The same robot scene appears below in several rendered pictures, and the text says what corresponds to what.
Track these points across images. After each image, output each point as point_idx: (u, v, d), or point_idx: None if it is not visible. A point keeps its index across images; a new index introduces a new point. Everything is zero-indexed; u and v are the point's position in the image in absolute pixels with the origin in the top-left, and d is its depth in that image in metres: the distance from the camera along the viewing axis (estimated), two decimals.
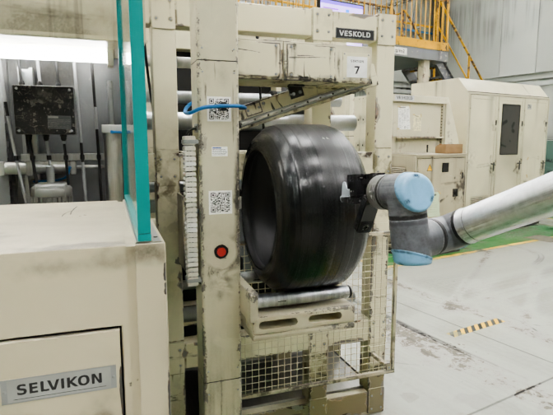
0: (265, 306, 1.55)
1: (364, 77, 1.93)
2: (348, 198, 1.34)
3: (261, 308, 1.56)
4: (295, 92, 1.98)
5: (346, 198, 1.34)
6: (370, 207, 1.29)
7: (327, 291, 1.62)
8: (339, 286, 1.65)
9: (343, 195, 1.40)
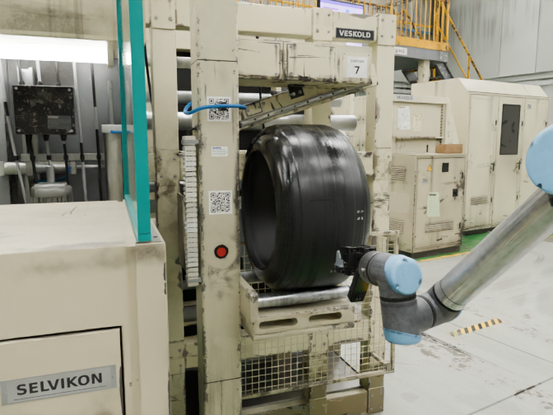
0: (262, 294, 1.57)
1: (364, 77, 1.93)
2: (341, 269, 1.40)
3: (262, 296, 1.55)
4: (295, 92, 1.98)
5: (340, 268, 1.40)
6: (363, 280, 1.35)
7: None
8: None
9: (337, 263, 1.46)
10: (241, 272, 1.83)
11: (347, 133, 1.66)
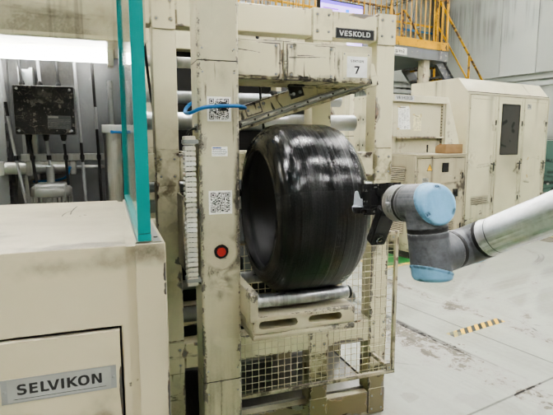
0: (265, 299, 1.55)
1: (364, 77, 1.93)
2: (361, 209, 1.27)
3: (262, 304, 1.54)
4: (295, 92, 1.98)
5: (360, 208, 1.27)
6: (385, 219, 1.23)
7: (324, 286, 1.64)
8: None
9: (355, 205, 1.34)
10: (243, 277, 1.81)
11: (371, 181, 1.52)
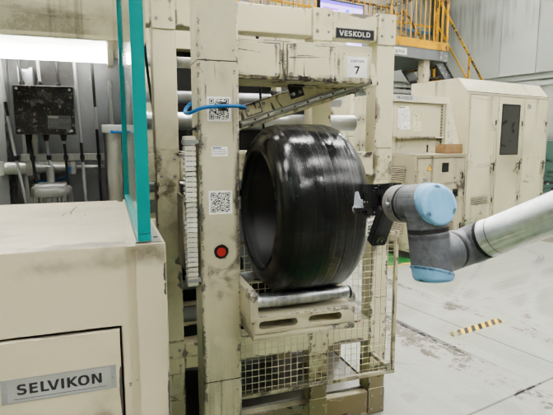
0: (265, 303, 1.55)
1: (364, 77, 1.93)
2: (361, 209, 1.27)
3: (262, 307, 1.55)
4: (295, 92, 1.98)
5: (360, 208, 1.27)
6: (386, 219, 1.22)
7: (326, 289, 1.63)
8: (337, 286, 1.66)
9: (355, 206, 1.33)
10: None
11: (374, 217, 1.51)
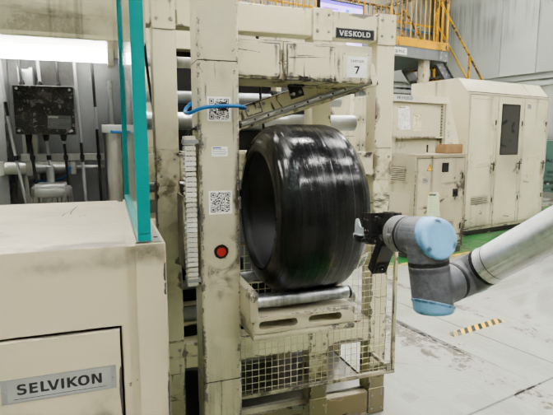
0: (265, 302, 1.55)
1: (364, 77, 1.93)
2: (362, 238, 1.27)
3: (262, 306, 1.55)
4: (295, 92, 1.98)
5: (360, 236, 1.28)
6: (386, 249, 1.23)
7: (326, 288, 1.63)
8: (337, 286, 1.66)
9: (356, 232, 1.34)
10: None
11: (368, 254, 1.56)
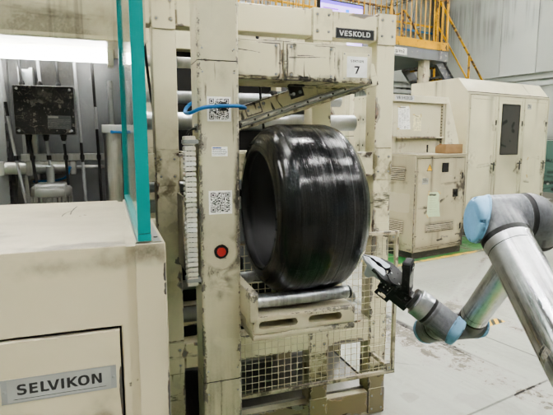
0: (265, 302, 1.55)
1: (364, 77, 1.93)
2: (394, 270, 1.57)
3: (262, 306, 1.55)
4: (295, 92, 1.98)
5: None
6: (411, 283, 1.52)
7: (326, 288, 1.63)
8: (337, 286, 1.66)
9: (375, 262, 1.58)
10: None
11: (364, 251, 1.57)
